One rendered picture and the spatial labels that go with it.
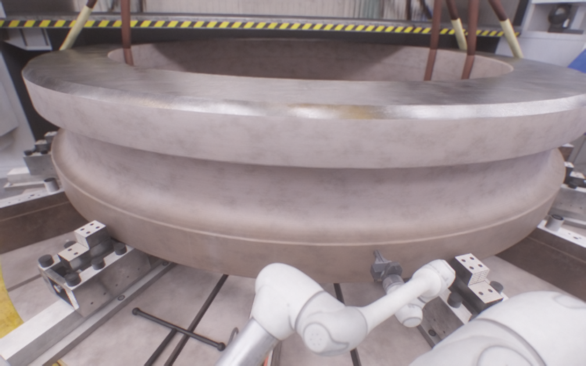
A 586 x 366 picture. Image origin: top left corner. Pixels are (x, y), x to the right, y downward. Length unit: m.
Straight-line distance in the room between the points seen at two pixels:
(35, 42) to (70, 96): 2.89
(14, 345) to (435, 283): 1.99
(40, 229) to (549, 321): 3.03
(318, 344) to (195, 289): 1.52
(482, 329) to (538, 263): 2.32
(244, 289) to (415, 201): 1.23
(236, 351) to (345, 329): 0.29
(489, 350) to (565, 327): 0.15
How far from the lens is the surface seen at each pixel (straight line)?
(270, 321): 0.86
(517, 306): 0.57
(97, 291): 2.04
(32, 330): 2.18
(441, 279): 1.26
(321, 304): 0.82
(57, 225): 3.07
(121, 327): 2.16
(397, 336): 2.02
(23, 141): 5.11
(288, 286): 0.85
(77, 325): 2.20
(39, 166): 3.93
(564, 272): 2.80
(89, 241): 2.02
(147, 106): 1.42
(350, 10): 4.56
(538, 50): 6.81
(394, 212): 1.62
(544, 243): 2.73
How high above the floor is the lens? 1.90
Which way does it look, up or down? 29 degrees down
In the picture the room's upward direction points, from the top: 2 degrees clockwise
